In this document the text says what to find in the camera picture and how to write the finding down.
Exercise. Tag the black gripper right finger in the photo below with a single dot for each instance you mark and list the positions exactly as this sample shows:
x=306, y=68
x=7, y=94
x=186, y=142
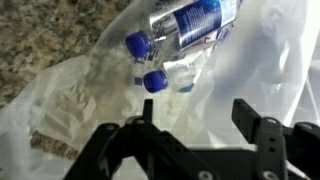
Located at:
x=276, y=150

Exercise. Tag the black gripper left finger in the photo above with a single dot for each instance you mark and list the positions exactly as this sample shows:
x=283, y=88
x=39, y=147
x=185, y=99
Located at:
x=150, y=153

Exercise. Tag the small blue-capped water bottle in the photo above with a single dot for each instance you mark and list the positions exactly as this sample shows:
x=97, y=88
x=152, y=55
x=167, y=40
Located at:
x=196, y=20
x=155, y=81

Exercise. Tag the translucent white plastic bag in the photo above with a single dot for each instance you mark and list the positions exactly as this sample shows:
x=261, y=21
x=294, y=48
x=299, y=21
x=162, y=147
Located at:
x=250, y=83

